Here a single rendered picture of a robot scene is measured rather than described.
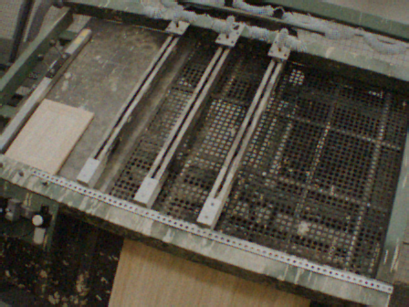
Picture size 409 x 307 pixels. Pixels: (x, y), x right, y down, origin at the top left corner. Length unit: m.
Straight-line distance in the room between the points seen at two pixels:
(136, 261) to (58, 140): 0.69
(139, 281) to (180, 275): 0.21
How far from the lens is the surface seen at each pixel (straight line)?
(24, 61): 3.05
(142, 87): 2.66
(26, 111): 2.77
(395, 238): 2.26
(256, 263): 2.11
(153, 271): 2.49
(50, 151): 2.58
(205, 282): 2.42
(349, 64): 2.78
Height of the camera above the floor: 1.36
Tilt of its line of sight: 4 degrees down
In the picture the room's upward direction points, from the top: 16 degrees clockwise
